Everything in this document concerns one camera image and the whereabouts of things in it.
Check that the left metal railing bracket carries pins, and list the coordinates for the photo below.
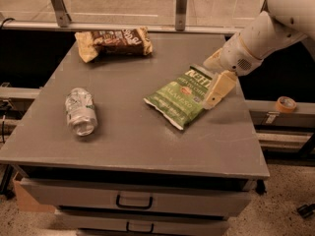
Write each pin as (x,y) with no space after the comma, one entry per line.
(63,19)

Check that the roll of tape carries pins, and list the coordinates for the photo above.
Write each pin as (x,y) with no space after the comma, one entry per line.
(285,104)

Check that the grey drawer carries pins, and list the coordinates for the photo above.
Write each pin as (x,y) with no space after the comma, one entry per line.
(62,193)
(149,225)

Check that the green jalapeno chip bag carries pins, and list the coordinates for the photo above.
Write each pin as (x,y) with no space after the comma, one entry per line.
(181,100)

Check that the middle metal railing bracket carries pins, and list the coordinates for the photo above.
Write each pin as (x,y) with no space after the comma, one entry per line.
(180,14)

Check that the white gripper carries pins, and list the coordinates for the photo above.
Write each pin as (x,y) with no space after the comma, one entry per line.
(235,57)

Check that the black caster wheel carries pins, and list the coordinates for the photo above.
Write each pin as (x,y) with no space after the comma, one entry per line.
(306,211)

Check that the lower grey drawer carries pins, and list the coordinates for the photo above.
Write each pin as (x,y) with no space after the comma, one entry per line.
(149,225)

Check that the silver soda can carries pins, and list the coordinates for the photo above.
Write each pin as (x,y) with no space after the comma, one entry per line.
(80,112)

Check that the metal window rail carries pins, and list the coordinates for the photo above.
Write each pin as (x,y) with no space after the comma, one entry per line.
(25,25)

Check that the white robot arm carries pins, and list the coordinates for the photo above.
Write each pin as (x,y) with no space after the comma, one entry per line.
(280,24)

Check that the brown chip bag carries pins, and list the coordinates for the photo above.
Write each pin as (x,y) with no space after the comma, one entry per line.
(113,41)

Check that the upper grey drawer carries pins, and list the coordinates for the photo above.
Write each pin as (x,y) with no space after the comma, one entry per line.
(62,193)

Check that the grey drawer cabinet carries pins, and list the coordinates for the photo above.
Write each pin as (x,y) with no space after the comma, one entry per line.
(133,144)

